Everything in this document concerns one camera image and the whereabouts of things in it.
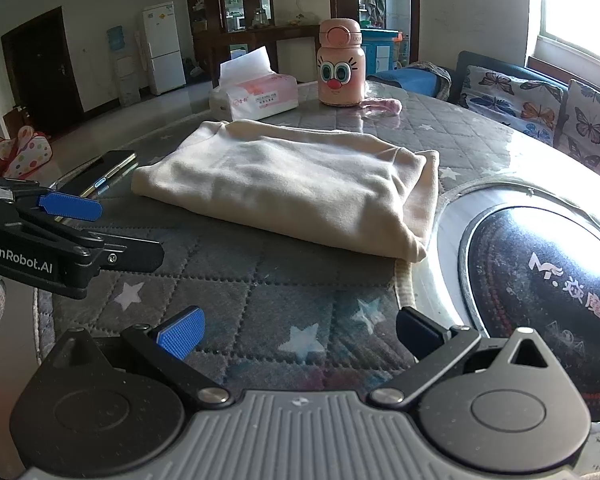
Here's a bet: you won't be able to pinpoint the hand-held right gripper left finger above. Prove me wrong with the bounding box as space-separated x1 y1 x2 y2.
45 306 235 409

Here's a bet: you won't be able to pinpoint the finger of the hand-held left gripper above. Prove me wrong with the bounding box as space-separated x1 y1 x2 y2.
0 175 104 225
91 239 165 273

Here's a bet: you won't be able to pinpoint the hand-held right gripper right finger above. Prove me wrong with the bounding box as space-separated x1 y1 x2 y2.
367 306 561 409

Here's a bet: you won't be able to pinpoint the cream garment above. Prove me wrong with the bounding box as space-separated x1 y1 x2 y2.
130 119 441 263

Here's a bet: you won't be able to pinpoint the hanging clothes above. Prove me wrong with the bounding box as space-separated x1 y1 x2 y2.
361 0 389 24

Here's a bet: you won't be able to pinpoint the smartphone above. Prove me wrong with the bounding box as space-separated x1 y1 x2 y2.
54 149 139 200

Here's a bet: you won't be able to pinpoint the polka dot play tent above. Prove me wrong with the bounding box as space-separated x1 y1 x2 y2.
0 126 53 179

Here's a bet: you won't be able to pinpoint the black round induction cooker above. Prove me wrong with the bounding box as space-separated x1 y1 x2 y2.
436 179 600 433

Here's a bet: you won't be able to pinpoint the dark wooden door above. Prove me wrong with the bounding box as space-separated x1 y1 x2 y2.
0 6 87 137

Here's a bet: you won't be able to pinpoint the water dispenser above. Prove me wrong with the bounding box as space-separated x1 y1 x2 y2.
106 25 142 108

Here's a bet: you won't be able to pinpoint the white refrigerator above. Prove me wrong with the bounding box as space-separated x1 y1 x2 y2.
140 2 188 97

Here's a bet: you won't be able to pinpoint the tissue pack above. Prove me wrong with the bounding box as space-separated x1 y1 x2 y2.
208 45 300 122

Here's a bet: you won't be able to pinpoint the wooden display cabinet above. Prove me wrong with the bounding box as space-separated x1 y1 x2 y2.
183 0 332 89

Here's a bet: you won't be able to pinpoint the blue sofa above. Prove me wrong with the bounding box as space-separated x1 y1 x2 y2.
366 50 600 188

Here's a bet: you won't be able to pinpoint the grey blanket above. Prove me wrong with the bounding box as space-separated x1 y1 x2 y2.
404 61 454 104

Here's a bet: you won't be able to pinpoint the pink cartoon face bottle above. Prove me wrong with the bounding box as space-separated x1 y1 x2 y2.
315 18 365 109

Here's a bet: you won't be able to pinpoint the teal cabinet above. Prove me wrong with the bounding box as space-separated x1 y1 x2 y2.
361 29 402 74

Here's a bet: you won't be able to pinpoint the bright window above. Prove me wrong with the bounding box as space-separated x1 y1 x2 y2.
526 0 600 75

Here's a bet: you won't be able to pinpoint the dark wooden doorway frame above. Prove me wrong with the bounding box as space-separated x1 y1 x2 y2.
329 0 422 79

